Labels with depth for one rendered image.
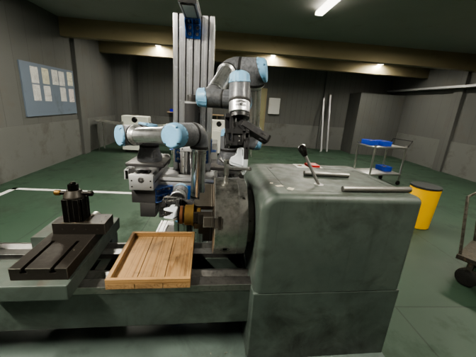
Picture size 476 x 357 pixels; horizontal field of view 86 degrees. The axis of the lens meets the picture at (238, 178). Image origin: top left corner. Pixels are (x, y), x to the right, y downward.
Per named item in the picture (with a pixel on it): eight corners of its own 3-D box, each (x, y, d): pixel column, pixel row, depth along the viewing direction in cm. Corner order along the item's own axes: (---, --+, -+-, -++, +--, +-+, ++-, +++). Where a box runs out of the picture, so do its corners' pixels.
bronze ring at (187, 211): (201, 200, 110) (179, 200, 109) (200, 209, 102) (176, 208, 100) (200, 219, 113) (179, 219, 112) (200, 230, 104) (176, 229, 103)
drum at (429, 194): (437, 231, 359) (450, 190, 342) (409, 229, 360) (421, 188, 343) (420, 219, 396) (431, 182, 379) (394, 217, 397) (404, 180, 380)
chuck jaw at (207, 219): (221, 210, 105) (222, 216, 93) (220, 222, 105) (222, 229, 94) (193, 210, 104) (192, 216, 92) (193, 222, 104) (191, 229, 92)
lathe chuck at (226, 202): (229, 229, 129) (233, 169, 119) (235, 270, 99) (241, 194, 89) (211, 229, 128) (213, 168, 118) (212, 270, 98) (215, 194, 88)
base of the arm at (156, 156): (141, 156, 168) (140, 142, 165) (164, 158, 169) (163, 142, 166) (133, 161, 153) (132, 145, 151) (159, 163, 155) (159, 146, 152)
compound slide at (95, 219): (113, 224, 118) (112, 213, 116) (105, 234, 108) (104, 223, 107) (65, 223, 115) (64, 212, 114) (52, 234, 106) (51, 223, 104)
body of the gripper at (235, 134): (224, 150, 92) (224, 117, 93) (247, 151, 93) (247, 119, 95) (225, 145, 85) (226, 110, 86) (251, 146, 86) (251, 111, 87)
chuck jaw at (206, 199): (219, 210, 112) (219, 185, 117) (220, 205, 108) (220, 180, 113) (194, 210, 111) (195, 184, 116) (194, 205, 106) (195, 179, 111)
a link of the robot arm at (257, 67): (240, 142, 168) (241, 52, 132) (263, 144, 167) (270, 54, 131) (237, 152, 159) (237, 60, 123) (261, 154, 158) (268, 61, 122)
